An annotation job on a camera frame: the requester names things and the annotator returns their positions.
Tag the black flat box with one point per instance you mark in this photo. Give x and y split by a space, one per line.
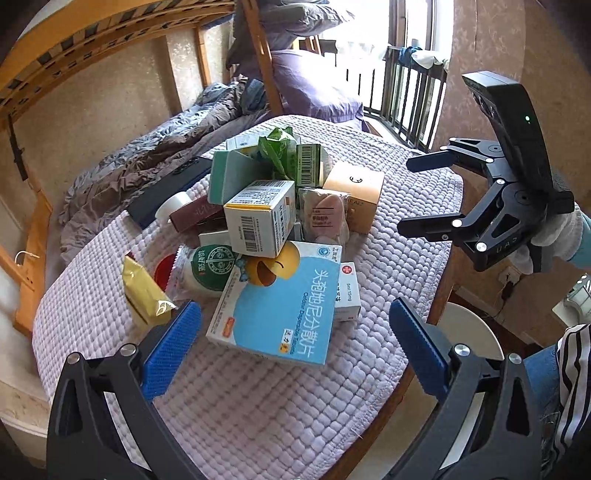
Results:
142 210

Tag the grey crumpled blanket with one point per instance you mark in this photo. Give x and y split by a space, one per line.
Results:
98 195

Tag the striped sleeve forearm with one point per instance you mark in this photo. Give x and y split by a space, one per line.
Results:
573 361

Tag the white green round packet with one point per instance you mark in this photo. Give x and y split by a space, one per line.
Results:
200 273

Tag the dark red box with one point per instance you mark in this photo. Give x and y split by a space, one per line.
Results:
194 213

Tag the white yellow barcode box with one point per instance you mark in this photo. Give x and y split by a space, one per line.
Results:
260 217

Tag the white gloved right hand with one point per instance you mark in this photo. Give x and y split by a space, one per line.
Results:
566 236

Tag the yellow biscuit snack packet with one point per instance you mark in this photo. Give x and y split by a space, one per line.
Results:
148 304

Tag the white ear drops box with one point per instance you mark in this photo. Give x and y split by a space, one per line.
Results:
348 300

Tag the red round lid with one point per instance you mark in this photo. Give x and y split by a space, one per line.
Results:
163 270

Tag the green plastic wrapper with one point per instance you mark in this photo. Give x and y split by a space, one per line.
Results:
280 148

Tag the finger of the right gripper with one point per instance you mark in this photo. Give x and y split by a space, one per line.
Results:
431 161
436 228

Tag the purple pillow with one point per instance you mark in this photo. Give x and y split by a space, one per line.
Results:
311 87

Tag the white wall socket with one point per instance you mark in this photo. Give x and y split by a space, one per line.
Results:
509 275

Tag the lavender quilted mat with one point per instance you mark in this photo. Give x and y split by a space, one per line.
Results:
238 415

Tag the tan cardboard box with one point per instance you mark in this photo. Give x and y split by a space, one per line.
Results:
364 187

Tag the green barcode box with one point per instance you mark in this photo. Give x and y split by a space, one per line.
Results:
314 164

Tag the dark balcony railing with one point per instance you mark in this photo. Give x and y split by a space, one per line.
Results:
394 89

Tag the blue medicine tablet box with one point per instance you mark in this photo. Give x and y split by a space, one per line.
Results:
280 308

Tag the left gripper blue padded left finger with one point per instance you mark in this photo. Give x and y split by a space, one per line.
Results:
103 424

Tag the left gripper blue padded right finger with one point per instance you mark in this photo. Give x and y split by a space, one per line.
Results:
485 424

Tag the pink sponge packet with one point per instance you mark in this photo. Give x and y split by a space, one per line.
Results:
323 215

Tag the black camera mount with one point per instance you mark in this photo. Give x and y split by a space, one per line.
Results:
507 105

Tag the teal green box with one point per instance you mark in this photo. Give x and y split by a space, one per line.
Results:
232 171

